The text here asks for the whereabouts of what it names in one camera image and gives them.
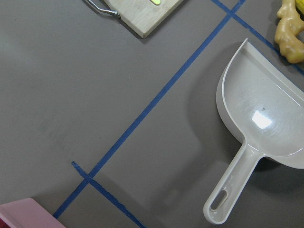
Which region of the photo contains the pink plastic bin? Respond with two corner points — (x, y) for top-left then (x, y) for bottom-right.
(0, 198), (64, 228)

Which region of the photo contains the wooden cutting board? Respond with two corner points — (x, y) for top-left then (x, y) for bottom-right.
(84, 0), (185, 39)

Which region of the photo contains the yellow-green plastic knife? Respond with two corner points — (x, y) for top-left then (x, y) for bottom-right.
(150, 0), (161, 6)

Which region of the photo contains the yellow ginger root toy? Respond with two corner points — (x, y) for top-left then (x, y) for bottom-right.
(274, 0), (304, 64)

